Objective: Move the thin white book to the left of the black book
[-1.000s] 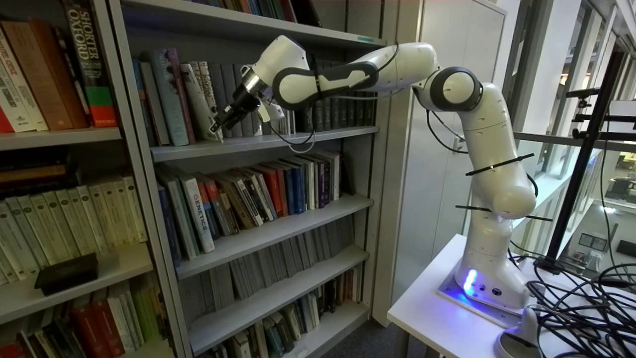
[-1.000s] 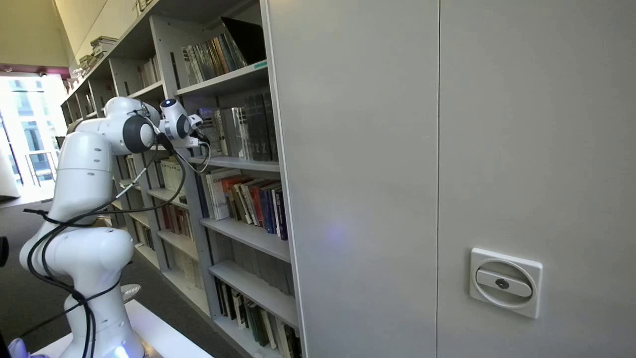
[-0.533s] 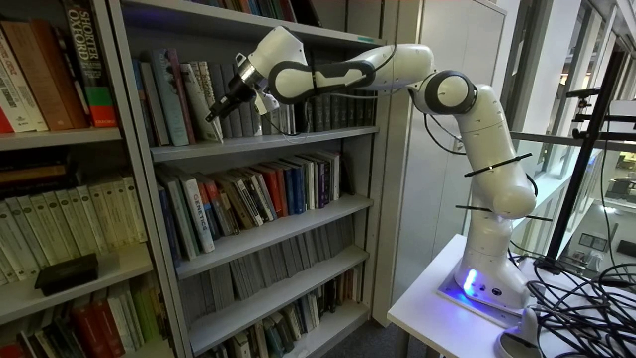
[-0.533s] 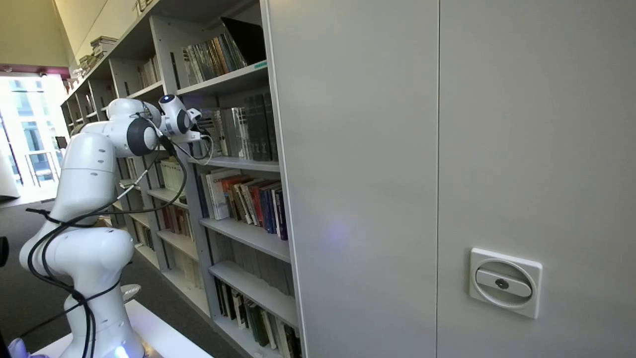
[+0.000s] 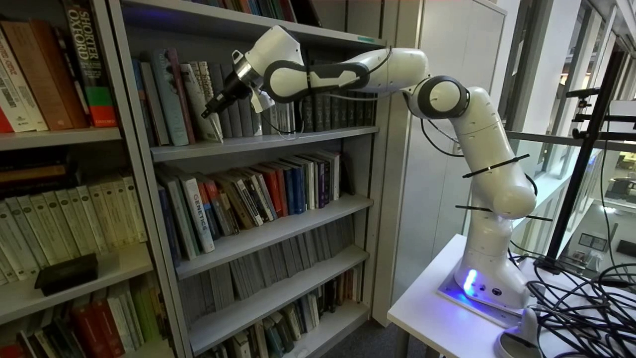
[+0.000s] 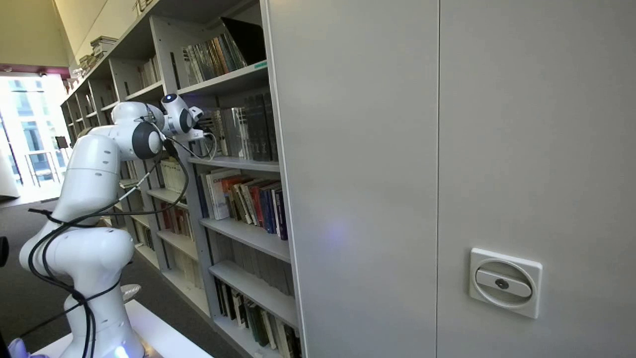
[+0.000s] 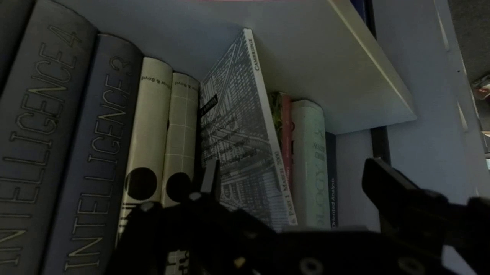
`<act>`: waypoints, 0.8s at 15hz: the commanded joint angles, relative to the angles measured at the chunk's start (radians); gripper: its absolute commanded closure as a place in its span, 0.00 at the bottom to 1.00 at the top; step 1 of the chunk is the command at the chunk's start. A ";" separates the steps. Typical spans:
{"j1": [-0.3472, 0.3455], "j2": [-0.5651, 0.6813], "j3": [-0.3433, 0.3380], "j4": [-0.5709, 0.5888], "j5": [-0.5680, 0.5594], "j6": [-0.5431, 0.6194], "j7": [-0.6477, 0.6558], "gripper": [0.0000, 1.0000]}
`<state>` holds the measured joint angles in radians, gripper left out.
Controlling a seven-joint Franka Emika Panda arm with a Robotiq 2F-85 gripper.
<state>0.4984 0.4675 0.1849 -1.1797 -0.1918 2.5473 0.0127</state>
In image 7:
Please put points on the grey Intelligence volume 3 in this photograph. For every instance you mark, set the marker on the grey Intelligence volume 3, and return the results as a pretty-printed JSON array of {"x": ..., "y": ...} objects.
[{"x": 92, "y": 152}]

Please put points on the red spined green book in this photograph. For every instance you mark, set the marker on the red spined green book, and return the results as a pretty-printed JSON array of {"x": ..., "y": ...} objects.
[{"x": 285, "y": 131}]

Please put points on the dark blue book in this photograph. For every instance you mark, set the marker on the dark blue book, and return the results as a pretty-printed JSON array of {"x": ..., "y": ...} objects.
[{"x": 360, "y": 7}]

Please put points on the thin white book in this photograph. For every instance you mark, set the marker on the thin white book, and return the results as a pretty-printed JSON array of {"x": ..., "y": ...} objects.
[{"x": 239, "y": 142}]

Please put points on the pale teal book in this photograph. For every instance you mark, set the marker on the pale teal book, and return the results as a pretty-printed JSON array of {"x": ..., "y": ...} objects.
[{"x": 311, "y": 161}]

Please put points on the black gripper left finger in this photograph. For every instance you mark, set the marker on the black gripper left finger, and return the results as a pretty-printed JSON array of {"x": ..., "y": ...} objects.
[{"x": 214, "y": 238}]

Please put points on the cream book with black dot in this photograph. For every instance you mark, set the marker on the cream book with black dot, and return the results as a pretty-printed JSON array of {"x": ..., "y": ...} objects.
[
  {"x": 147, "y": 126},
  {"x": 181, "y": 131}
]

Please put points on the slate blue slim book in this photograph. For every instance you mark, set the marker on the slate blue slim book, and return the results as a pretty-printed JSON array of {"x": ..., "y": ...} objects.
[{"x": 331, "y": 183}]

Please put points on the grey Intelligence volume 4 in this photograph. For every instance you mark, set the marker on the grey Intelligence volume 4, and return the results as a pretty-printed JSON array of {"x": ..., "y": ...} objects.
[{"x": 35, "y": 152}]

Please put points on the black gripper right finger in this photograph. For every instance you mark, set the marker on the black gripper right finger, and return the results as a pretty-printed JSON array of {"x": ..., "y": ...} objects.
[{"x": 438, "y": 218}]

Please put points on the grey metal bookcase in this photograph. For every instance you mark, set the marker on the grey metal bookcase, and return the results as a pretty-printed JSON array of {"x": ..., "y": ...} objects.
[{"x": 306, "y": 61}]

